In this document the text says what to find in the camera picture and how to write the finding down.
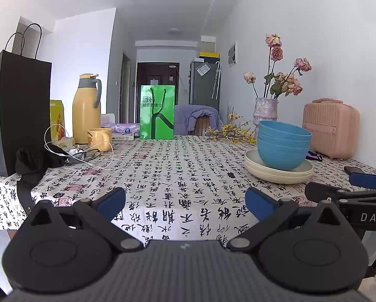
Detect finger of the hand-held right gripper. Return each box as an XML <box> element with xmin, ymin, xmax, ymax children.
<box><xmin>305</xmin><ymin>182</ymin><xmax>346</xmax><ymax>202</ymax></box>
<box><xmin>348</xmin><ymin>173</ymin><xmax>376</xmax><ymax>189</ymax></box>

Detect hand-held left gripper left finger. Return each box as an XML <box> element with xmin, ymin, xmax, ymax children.
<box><xmin>28</xmin><ymin>187</ymin><xmax>145</xmax><ymax>252</ymax></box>

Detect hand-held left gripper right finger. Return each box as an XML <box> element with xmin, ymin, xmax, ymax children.
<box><xmin>226</xmin><ymin>187</ymin><xmax>346</xmax><ymax>253</ymax></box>

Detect cream plate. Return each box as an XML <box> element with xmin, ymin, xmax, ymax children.
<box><xmin>246</xmin><ymin>167</ymin><xmax>313</xmax><ymax>185</ymax></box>
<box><xmin>245</xmin><ymin>162</ymin><xmax>314</xmax><ymax>179</ymax></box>
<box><xmin>245</xmin><ymin>150</ymin><xmax>314</xmax><ymax>173</ymax></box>

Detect blue bowl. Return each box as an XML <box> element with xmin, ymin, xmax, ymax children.
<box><xmin>258</xmin><ymin>134</ymin><xmax>312</xmax><ymax>148</ymax></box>
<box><xmin>258</xmin><ymin>141</ymin><xmax>311</xmax><ymax>172</ymax></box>
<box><xmin>259</xmin><ymin>120</ymin><xmax>312</xmax><ymax>139</ymax></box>

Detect eyeglasses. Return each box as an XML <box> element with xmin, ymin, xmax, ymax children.
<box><xmin>67</xmin><ymin>148</ymin><xmax>101</xmax><ymax>162</ymax></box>

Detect pink hard case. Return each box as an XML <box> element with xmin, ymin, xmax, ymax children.
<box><xmin>303</xmin><ymin>98</ymin><xmax>360</xmax><ymax>160</ymax></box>

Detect yellow mug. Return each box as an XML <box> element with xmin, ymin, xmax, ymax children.
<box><xmin>87</xmin><ymin>128</ymin><xmax>113</xmax><ymax>152</ymax></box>

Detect calligraphy print tablecloth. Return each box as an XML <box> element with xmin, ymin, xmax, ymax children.
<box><xmin>0</xmin><ymin>135</ymin><xmax>376</xmax><ymax>249</ymax></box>

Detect purple tissue pack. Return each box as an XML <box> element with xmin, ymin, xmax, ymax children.
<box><xmin>108</xmin><ymin>122</ymin><xmax>141</xmax><ymax>134</ymax></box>

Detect yellow flower branches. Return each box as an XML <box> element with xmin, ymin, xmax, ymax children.
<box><xmin>207</xmin><ymin>108</ymin><xmax>258</xmax><ymax>145</ymax></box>

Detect green paper bag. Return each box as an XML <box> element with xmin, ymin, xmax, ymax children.
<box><xmin>139</xmin><ymin>85</ymin><xmax>176</xmax><ymax>140</ymax></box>

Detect black cloth bag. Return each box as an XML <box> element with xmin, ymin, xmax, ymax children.
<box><xmin>15</xmin><ymin>146</ymin><xmax>67</xmax><ymax>217</ymax></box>

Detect pink textured vase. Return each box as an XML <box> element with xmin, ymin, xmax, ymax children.
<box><xmin>254</xmin><ymin>97</ymin><xmax>279</xmax><ymax>139</ymax></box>

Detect yellow thermos jug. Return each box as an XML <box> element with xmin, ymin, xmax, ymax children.
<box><xmin>72</xmin><ymin>74</ymin><xmax>102</xmax><ymax>144</ymax></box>

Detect wooden chair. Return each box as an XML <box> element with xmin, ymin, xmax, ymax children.
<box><xmin>195</xmin><ymin>116</ymin><xmax>214</xmax><ymax>136</ymax></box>

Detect yellow snack box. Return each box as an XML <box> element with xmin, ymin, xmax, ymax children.
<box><xmin>50</xmin><ymin>100</ymin><xmax>65</xmax><ymax>142</ymax></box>

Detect purple jacket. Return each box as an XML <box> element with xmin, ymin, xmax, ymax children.
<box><xmin>174</xmin><ymin>104</ymin><xmax>221</xmax><ymax>136</ymax></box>

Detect grey refrigerator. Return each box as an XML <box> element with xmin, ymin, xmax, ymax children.
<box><xmin>189</xmin><ymin>58</ymin><xmax>220</xmax><ymax>112</ymax></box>

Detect white umbrella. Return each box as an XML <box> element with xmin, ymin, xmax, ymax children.
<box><xmin>211</xmin><ymin>62</ymin><xmax>222</xmax><ymax>99</ymax></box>

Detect black paper bag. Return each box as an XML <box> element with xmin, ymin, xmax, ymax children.
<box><xmin>0</xmin><ymin>23</ymin><xmax>52</xmax><ymax>177</ymax></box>

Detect dark wooden door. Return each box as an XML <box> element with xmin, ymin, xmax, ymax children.
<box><xmin>136</xmin><ymin>62</ymin><xmax>180</xmax><ymax>123</ymax></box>

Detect dried pink roses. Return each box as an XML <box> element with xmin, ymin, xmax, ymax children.
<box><xmin>244</xmin><ymin>33</ymin><xmax>312</xmax><ymax>99</ymax></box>

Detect white cable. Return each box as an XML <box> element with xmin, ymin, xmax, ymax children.
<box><xmin>44</xmin><ymin>124</ymin><xmax>126</xmax><ymax>168</ymax></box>

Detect white wall panel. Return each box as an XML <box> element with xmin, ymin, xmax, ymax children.
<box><xmin>227</xmin><ymin>42</ymin><xmax>237</xmax><ymax>67</ymax></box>

